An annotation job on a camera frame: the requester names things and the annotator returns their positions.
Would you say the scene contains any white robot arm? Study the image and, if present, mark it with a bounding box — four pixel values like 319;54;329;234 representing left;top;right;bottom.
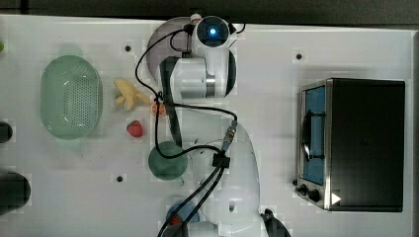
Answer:
156;14;292;237

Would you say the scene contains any orange slice toy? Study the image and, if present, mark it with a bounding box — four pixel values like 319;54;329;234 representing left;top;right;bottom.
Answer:
150;103;166;118

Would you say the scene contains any green mug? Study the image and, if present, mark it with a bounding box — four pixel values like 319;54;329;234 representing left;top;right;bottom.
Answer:
148;141;188;187

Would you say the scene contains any red toy strawberry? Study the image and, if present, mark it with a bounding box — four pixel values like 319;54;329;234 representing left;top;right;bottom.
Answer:
126;120;143;138

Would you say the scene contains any yellow toy banana bunch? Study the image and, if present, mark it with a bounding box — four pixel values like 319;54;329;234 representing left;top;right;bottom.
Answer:
114;79;151;111

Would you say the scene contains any blue mug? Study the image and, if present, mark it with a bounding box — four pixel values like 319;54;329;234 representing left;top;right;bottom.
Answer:
166;201;196;226

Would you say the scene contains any small red toy in mug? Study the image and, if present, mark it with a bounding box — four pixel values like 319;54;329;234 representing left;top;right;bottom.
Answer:
169;215;182;225

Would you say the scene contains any green perforated colander basket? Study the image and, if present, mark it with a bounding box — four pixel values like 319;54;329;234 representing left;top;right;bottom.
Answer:
40;52;103;140

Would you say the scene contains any silver black toaster oven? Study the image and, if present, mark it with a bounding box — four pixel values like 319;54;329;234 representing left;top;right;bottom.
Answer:
293;78;405;212

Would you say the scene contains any black cylinder holder upper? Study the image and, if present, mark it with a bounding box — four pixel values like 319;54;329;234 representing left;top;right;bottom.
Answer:
0;121;13;143

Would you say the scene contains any black cylinder holder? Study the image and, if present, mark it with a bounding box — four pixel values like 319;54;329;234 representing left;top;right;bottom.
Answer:
0;121;13;143
0;173;32;215

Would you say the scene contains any black cylinder holder lower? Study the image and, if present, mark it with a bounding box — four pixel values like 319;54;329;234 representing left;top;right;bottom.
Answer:
0;173;32;215

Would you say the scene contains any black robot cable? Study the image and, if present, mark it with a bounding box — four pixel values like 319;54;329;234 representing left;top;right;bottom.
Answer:
134;23;246;237

